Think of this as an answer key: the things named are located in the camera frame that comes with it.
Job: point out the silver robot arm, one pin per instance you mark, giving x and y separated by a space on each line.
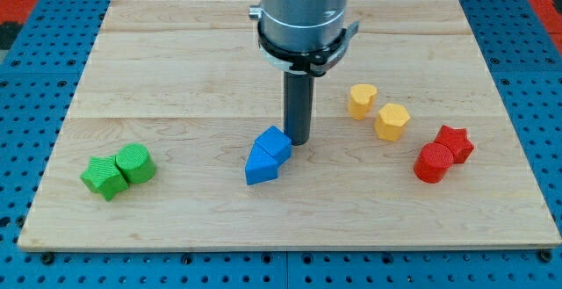
301 25

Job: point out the red star block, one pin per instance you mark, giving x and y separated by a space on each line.
456 140

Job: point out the green star block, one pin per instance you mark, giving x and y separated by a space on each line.
102 176

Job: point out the blue cube block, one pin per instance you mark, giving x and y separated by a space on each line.
274 142

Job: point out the blue triangle block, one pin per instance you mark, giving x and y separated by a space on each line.
260 166

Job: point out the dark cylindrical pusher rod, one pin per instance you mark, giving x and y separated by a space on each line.
298 104

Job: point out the yellow heart block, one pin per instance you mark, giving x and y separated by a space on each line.
361 100

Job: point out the yellow hexagon block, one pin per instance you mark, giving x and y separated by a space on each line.
391 122

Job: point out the wooden board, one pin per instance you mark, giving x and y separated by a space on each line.
185 78

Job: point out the green cylinder block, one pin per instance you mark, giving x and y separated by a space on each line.
135 163

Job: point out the red cylinder block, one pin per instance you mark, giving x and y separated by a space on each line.
433 162

